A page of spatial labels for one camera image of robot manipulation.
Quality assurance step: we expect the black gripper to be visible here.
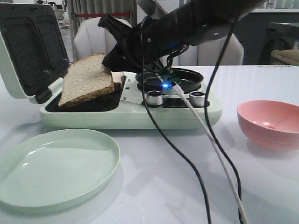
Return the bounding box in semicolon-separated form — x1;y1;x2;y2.
98;14;189;73

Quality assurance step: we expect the bread slice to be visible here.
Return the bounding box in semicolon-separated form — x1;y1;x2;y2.
112;71;124;90
58;53;114;107

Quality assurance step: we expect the mint green breakfast maker lid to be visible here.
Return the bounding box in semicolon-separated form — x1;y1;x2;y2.
0;3;69;104

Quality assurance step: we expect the pink plastic bowl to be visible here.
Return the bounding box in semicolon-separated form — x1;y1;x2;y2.
237;100;299;151

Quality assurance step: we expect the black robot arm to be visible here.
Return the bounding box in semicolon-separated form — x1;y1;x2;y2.
98;0;264;73

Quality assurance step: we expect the left grey upholstered chair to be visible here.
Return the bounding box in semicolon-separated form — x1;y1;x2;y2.
73;17;133;64

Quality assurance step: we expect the grey upholstered chair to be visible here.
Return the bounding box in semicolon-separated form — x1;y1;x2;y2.
172;34;244;67
73;17;133;64

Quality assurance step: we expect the red barrier tape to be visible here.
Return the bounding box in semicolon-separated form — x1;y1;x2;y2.
74;12;131;18

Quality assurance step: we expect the left silver control knob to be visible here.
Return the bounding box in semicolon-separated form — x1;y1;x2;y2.
145;90;163;106

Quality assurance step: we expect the silver control knob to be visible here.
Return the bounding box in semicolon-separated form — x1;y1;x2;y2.
189;91;205;107
145;90;163;106

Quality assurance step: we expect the black round frying pan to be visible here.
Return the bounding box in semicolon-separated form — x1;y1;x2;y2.
143;68;204;95

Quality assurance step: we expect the right grey upholstered chair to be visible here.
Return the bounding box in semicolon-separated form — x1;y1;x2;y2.
172;34;244;67

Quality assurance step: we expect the right silver control knob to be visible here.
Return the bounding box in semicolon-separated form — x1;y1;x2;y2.
189;91;205;107

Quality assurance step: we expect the dark grey counter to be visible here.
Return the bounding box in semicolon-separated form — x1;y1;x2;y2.
234;9;299;65

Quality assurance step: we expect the mint green round plate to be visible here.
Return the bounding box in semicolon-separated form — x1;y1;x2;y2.
0;129;120;213

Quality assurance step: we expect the beige cushion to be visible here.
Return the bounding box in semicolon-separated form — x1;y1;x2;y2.
271;49;299;66

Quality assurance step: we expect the green wrist camera board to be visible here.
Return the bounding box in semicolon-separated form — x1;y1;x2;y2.
155;67;181;90

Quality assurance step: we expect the white usb cable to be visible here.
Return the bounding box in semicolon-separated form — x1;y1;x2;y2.
172;84;249;224

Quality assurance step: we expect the thin black cable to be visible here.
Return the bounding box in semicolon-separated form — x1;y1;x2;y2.
141;16;212;224

